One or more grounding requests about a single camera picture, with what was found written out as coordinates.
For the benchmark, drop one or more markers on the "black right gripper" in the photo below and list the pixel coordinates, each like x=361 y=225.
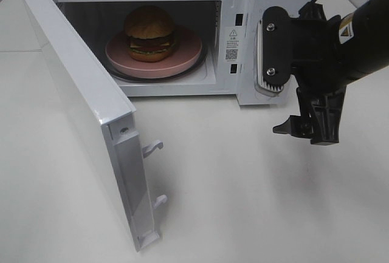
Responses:
x=316 y=67

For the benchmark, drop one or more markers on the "pink round plate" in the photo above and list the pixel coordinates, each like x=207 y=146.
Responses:
x=185 y=36

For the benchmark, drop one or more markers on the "burger with sesame-free bun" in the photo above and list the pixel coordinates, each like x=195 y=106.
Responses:
x=150 y=34

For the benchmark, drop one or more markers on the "white microwave door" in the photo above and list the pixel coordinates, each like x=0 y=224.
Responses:
x=102 y=116

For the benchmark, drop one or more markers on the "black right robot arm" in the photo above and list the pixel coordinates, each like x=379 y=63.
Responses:
x=363 y=41

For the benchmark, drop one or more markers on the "glass microwave turntable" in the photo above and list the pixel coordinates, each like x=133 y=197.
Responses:
x=183 y=59

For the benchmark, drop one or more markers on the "white microwave oven body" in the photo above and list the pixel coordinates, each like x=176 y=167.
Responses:
x=227 y=29

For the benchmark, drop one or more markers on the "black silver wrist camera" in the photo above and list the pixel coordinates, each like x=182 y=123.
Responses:
x=273 y=51

